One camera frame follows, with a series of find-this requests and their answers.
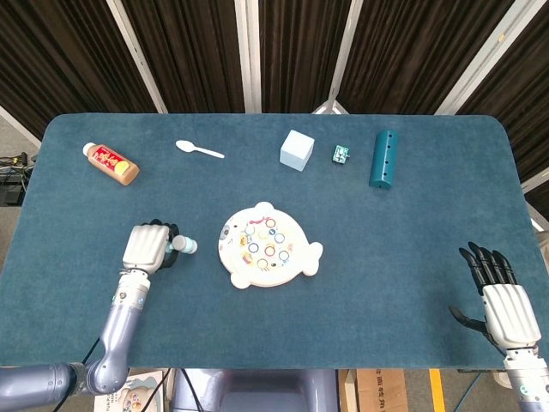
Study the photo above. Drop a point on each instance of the right black-and-white robot hand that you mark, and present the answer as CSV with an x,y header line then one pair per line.
x,y
508,313

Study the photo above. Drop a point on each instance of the left black-and-white robot hand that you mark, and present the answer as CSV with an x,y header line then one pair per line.
x,y
146,249

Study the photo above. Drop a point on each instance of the light blue toy handle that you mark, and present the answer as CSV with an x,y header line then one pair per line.
x,y
185,244

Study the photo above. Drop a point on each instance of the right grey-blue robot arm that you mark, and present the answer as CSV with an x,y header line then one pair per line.
x,y
525,382

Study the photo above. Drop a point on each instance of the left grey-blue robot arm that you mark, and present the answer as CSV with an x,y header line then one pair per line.
x,y
120,326

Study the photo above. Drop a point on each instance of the white fish-shaped toy plate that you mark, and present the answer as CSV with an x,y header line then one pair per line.
x,y
266,253

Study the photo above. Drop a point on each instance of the brown drink bottle red label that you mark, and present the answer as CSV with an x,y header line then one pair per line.
x,y
112,164

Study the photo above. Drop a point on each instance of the white plastic spoon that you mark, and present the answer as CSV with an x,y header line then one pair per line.
x,y
186,147

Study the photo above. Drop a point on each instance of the printed toy packaging box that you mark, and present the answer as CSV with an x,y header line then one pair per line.
x,y
137,395

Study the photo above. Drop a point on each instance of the brown cardboard box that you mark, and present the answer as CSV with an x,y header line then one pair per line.
x,y
379,390

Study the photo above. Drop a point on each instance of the light blue cube block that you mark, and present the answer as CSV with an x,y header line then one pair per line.
x,y
296,150

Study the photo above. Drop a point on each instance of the blue felt table mat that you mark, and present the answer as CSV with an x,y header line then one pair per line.
x,y
326,326

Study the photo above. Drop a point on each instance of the grey-blue robot torso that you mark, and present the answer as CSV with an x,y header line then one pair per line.
x,y
266,392

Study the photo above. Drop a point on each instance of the teal half-cylinder block with holes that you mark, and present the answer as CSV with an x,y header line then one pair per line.
x,y
383,161

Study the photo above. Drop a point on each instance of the dark brown curtain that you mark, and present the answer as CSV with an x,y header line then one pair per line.
x,y
300,51

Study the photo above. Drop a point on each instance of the white metal frame post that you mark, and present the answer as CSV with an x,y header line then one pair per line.
x,y
480,62
251,56
345,56
137,56

